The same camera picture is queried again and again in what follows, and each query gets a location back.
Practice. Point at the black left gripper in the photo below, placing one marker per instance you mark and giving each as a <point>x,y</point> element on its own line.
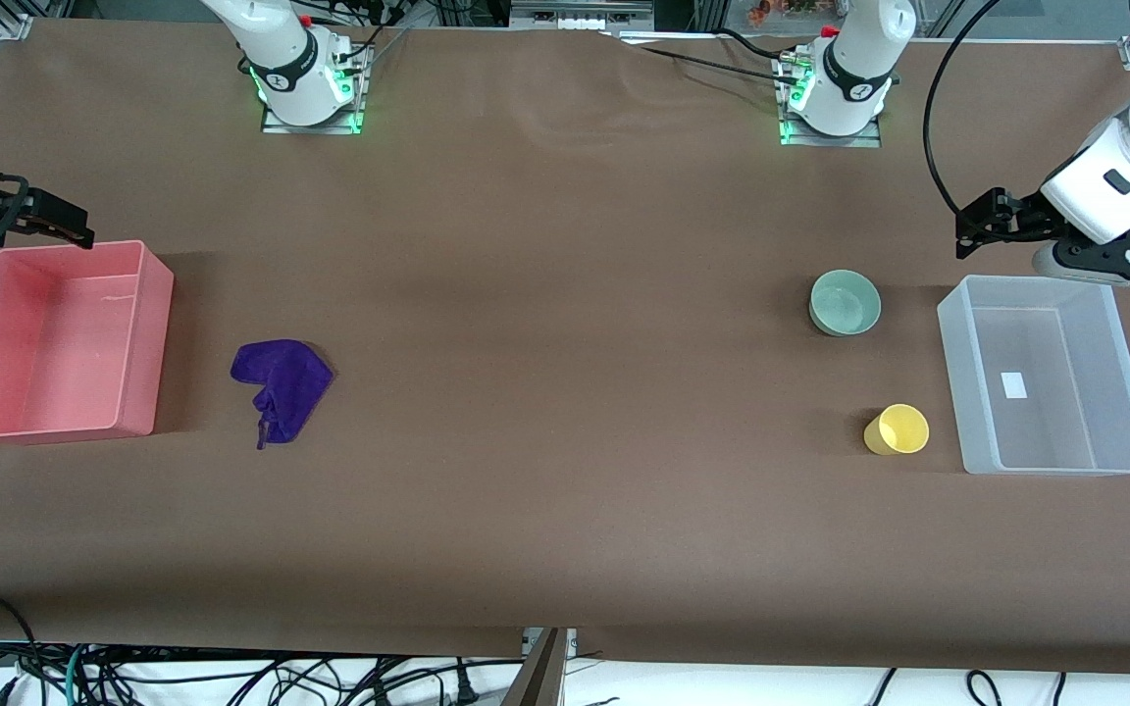
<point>1024,218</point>

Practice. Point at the pale green bowl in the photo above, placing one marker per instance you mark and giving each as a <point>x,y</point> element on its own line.
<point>845,304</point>

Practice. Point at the yellow cup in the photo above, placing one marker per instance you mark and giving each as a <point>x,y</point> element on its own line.
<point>903,431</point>

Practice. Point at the purple cloth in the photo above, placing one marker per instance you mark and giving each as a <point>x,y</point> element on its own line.
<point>281,378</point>

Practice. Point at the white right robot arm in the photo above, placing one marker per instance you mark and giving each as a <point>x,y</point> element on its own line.
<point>285,59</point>

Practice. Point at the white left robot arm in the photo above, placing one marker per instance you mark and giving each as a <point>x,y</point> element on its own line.
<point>859,69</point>

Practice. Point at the pink plastic bin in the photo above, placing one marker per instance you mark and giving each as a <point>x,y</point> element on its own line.
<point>55,343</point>

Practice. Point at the white paper label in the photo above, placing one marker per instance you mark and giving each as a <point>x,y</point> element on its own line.
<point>1014,385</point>

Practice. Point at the translucent plastic bin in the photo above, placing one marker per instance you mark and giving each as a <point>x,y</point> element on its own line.
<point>1065,441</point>

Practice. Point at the orange plastic item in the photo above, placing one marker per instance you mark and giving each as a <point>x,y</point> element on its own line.
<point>781,8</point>

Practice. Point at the grey power strip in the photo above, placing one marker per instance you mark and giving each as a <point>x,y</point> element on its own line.
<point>575,10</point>

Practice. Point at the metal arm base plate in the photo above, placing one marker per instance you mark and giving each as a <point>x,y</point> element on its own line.
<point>281,127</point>
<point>869,140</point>

